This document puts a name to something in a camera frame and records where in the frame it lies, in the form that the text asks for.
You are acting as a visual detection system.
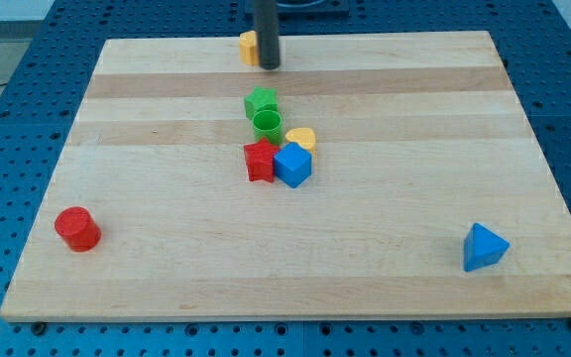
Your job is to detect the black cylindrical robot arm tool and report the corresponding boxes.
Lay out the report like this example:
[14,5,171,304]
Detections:
[253,0,281,70]

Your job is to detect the wooden board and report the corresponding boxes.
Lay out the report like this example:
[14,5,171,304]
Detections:
[0,31,571,322]

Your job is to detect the yellow block at top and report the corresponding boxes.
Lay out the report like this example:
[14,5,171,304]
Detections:
[238,30,260,66]

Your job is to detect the blue cube block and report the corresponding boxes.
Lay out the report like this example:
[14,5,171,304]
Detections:
[273,142,312,188]

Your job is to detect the red star block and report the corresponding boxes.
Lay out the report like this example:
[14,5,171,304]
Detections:
[243,138,281,182]

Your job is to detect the yellow heart block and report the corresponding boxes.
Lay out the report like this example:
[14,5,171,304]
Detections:
[285,127,316,155]

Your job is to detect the green cylinder block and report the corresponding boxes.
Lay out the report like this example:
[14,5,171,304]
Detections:
[252,110,283,146]

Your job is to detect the green star block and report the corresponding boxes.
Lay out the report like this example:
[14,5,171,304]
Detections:
[244,86,279,120]

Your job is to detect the blue triangular prism block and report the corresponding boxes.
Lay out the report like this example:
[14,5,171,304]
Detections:
[463,223,511,272]

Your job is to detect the red cylinder block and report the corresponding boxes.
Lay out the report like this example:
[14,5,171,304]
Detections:
[54,206,102,252]

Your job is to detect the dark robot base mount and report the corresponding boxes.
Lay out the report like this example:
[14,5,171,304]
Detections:
[243,0,352,18]

